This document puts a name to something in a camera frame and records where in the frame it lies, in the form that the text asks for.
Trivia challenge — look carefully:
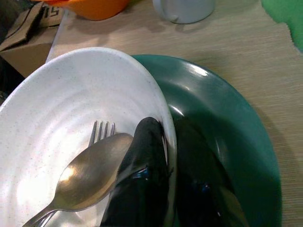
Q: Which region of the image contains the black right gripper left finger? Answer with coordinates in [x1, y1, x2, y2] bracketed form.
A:
[100, 116, 176, 227]

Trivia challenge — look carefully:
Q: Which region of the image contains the green placemat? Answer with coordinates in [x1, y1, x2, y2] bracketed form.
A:
[261, 0, 303, 54]

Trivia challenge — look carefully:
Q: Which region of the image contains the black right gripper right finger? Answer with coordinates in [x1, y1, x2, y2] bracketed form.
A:
[176, 119, 250, 227]

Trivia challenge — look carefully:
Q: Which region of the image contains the white speckled ceramic plate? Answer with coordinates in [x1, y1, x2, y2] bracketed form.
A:
[0, 46, 178, 227]

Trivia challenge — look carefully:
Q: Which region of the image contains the silver metal fork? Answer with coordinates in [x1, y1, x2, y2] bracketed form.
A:
[35, 121, 116, 227]

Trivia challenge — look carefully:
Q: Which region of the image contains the dark green ceramic plate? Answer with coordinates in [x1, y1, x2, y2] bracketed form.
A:
[130, 54, 283, 227]

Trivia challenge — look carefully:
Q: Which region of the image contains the white ceramic mug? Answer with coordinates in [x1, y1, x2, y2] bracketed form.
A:
[152, 0, 216, 25]

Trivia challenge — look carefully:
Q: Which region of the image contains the orange bowl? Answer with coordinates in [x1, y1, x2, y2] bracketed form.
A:
[30, 0, 131, 21]

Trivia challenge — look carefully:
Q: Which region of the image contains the brown cardboard box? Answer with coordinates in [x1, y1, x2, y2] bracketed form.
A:
[0, 1, 65, 78]

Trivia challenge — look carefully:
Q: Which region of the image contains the silver metal spoon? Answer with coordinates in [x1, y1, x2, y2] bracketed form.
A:
[21, 132, 134, 227]

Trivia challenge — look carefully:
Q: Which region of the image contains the beige woven placemat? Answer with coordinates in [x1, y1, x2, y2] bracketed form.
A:
[45, 0, 303, 227]

